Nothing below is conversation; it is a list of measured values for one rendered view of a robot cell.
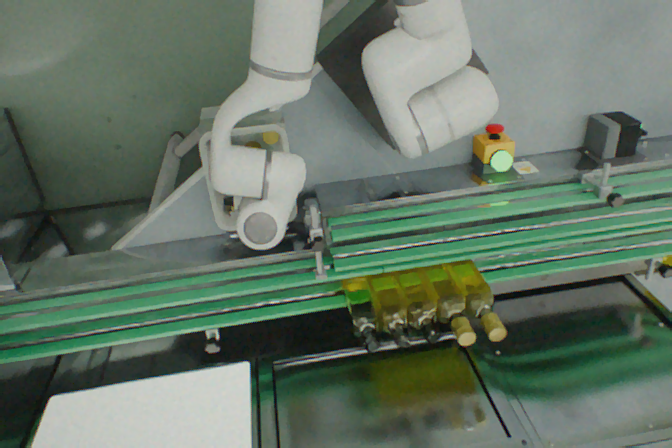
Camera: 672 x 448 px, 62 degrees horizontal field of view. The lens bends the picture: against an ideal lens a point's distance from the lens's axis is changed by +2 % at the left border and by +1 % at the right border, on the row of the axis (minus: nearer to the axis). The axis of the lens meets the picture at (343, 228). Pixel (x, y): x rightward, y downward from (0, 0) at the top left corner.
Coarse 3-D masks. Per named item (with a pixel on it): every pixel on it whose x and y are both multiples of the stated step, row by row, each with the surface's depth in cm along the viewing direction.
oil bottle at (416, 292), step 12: (396, 276) 116; (408, 276) 115; (420, 276) 114; (408, 288) 111; (420, 288) 111; (408, 300) 108; (420, 300) 108; (432, 300) 107; (420, 312) 106; (432, 312) 106
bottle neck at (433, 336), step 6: (426, 318) 105; (432, 318) 106; (420, 324) 106; (426, 324) 104; (432, 324) 104; (426, 330) 103; (432, 330) 102; (438, 330) 103; (426, 336) 102; (432, 336) 104; (438, 336) 103; (432, 342) 103
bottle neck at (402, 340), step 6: (396, 324) 104; (402, 324) 104; (396, 330) 103; (402, 330) 103; (396, 336) 102; (402, 336) 101; (408, 336) 102; (396, 342) 102; (402, 342) 103; (408, 342) 102
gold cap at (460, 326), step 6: (456, 318) 104; (462, 318) 104; (450, 324) 104; (456, 324) 103; (462, 324) 102; (468, 324) 103; (456, 330) 102; (462, 330) 101; (468, 330) 101; (456, 336) 102; (462, 336) 101; (468, 336) 101; (474, 336) 101; (462, 342) 101; (468, 342) 102
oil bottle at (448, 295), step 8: (440, 264) 117; (424, 272) 115; (432, 272) 115; (440, 272) 114; (448, 272) 114; (432, 280) 112; (440, 280) 112; (448, 280) 112; (432, 288) 111; (440, 288) 110; (448, 288) 110; (456, 288) 110; (440, 296) 108; (448, 296) 108; (456, 296) 108; (464, 296) 108; (440, 304) 107; (448, 304) 106; (456, 304) 106; (464, 304) 107; (440, 312) 108; (448, 312) 107; (464, 312) 108; (440, 320) 109; (448, 320) 108
